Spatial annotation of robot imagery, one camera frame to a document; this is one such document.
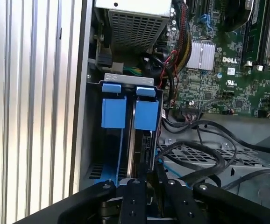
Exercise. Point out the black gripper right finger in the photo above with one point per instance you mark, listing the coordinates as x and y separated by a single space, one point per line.
179 203

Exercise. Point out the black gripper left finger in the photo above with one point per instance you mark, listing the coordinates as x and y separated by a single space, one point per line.
135 200

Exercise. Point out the hard disk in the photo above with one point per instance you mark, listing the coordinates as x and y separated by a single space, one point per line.
146 114

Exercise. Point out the empty blue disk carrier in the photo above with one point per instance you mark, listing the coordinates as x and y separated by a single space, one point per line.
114 113

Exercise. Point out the metal disk bay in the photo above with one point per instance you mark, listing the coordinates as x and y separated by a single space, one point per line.
128 78

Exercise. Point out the black RAM slot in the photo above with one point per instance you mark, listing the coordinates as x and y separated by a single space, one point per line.
261 35

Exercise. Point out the perforated metal drive cage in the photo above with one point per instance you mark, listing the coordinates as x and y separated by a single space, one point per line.
242 161

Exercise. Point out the green motherboard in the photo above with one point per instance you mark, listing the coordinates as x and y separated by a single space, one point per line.
207 88

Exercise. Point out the black open PC case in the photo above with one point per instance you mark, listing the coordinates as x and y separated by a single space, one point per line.
83 70

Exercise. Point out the silver chipset heatsink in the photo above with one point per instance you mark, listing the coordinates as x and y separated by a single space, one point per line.
200 56

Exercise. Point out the silver power supply unit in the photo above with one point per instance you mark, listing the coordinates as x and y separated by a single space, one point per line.
135 28

